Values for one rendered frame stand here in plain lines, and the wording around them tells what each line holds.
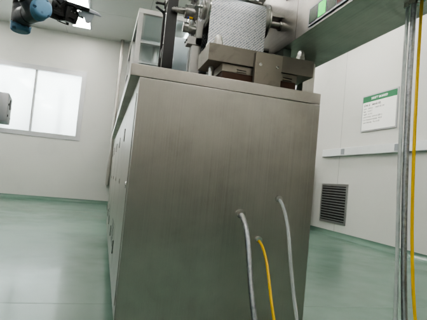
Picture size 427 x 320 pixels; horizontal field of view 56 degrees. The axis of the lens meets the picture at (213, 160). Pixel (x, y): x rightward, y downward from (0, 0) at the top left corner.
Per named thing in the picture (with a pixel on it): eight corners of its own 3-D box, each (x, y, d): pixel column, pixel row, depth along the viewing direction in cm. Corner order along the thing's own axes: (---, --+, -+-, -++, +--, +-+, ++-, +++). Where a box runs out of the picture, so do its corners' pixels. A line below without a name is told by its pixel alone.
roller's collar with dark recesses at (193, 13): (182, 20, 191) (183, 7, 192) (195, 22, 193) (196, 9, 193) (185, 15, 185) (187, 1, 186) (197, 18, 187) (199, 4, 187)
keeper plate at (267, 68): (251, 84, 142) (254, 53, 142) (277, 88, 144) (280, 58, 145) (254, 82, 139) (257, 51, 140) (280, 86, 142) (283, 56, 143)
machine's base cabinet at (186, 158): (103, 233, 364) (114, 138, 368) (174, 237, 380) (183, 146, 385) (107, 359, 121) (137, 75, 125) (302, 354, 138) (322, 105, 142)
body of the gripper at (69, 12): (68, 26, 176) (42, 15, 167) (72, 6, 176) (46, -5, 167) (78, 25, 171) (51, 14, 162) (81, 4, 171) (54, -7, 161)
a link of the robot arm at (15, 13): (17, 25, 148) (21, -5, 149) (5, 30, 156) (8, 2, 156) (38, 32, 154) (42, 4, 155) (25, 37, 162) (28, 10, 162)
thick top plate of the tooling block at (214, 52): (197, 70, 153) (199, 54, 154) (293, 86, 164) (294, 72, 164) (208, 59, 138) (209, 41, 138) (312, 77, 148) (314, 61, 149)
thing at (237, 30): (206, 53, 159) (210, 7, 160) (262, 63, 165) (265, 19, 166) (206, 53, 158) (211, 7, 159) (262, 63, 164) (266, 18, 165)
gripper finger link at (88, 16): (99, 26, 174) (77, 21, 172) (101, 13, 174) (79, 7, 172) (98, 25, 171) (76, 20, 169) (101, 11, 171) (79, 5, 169)
